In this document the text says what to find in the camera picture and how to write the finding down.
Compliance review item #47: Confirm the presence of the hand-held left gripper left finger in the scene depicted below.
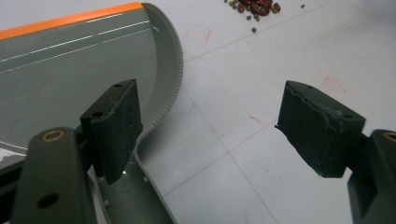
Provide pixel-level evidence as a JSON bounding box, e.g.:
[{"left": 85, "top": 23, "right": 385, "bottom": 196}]
[{"left": 79, "top": 78, "right": 144, "bottom": 186}]

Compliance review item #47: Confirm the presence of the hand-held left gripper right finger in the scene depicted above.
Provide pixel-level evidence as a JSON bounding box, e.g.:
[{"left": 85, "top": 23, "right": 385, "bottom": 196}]
[{"left": 275, "top": 79, "right": 366, "bottom": 179}]

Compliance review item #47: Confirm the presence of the grey dustpan with orange edge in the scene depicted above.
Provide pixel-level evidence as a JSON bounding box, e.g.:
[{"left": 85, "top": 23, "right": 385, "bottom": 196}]
[{"left": 0, "top": 1, "right": 184, "bottom": 224}]

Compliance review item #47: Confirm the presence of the pile of red and green beans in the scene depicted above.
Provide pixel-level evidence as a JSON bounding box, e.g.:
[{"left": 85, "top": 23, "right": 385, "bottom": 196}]
[{"left": 223, "top": 0, "right": 306, "bottom": 34}]

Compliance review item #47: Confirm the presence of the white board table cover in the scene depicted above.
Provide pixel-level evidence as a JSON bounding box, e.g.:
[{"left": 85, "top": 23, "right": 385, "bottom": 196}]
[{"left": 0, "top": 0, "right": 396, "bottom": 224}]

